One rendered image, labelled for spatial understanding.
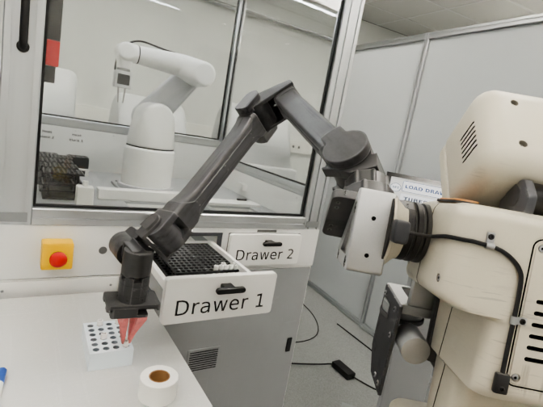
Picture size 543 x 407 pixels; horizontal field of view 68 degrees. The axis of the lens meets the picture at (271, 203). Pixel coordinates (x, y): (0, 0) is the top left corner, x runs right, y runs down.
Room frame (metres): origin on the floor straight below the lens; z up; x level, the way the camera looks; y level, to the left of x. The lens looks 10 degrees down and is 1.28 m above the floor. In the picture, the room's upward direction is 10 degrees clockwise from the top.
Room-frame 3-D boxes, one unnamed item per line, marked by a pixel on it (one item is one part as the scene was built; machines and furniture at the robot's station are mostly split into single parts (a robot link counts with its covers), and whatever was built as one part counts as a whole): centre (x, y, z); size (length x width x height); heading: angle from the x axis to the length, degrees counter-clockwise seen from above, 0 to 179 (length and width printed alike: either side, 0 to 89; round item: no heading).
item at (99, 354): (0.78, 0.29, 0.78); 0.12 x 0.08 x 0.04; 32
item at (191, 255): (1.07, 0.19, 0.87); 0.22 x 0.18 x 0.06; 34
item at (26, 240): (1.60, 0.49, 0.87); 1.02 x 0.95 x 0.14; 124
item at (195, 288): (0.91, 0.08, 0.87); 0.29 x 0.02 x 0.11; 124
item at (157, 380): (0.67, 0.15, 0.78); 0.07 x 0.07 x 0.04
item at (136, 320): (0.75, 0.25, 0.85); 0.07 x 0.07 x 0.09; 31
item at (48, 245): (0.98, 0.52, 0.88); 0.07 x 0.05 x 0.07; 124
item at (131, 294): (0.75, 0.24, 0.92); 0.10 x 0.07 x 0.07; 121
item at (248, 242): (1.35, -0.01, 0.87); 0.29 x 0.02 x 0.11; 124
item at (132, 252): (0.76, 0.24, 0.98); 0.07 x 0.06 x 0.07; 39
